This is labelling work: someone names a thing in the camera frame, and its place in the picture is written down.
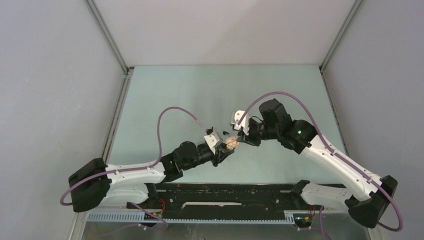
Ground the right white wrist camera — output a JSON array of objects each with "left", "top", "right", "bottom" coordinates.
[{"left": 230, "top": 110, "right": 249, "bottom": 131}]

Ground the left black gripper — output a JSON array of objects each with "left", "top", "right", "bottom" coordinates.
[{"left": 182, "top": 142, "right": 234, "bottom": 171}]

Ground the grey cable duct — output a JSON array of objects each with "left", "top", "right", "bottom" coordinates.
[{"left": 86, "top": 211, "right": 302, "bottom": 225}]

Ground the beige earbud charging case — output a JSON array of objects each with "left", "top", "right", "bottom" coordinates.
[{"left": 225, "top": 136, "right": 240, "bottom": 150}]

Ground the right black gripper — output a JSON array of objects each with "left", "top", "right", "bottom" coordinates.
[{"left": 236, "top": 118, "right": 280, "bottom": 147}]

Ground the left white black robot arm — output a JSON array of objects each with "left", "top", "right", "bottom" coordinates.
[{"left": 68, "top": 141, "right": 239, "bottom": 213}]

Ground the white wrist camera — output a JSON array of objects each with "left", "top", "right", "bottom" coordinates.
[
  {"left": 203, "top": 127, "right": 223, "bottom": 155},
  {"left": 230, "top": 110, "right": 249, "bottom": 131}
]

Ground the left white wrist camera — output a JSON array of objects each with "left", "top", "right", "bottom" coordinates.
[{"left": 203, "top": 127, "right": 223, "bottom": 155}]

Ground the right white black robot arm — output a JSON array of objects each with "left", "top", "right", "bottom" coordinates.
[{"left": 230, "top": 99, "right": 398, "bottom": 229}]

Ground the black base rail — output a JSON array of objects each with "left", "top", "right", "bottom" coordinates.
[{"left": 139, "top": 183, "right": 320, "bottom": 220}]

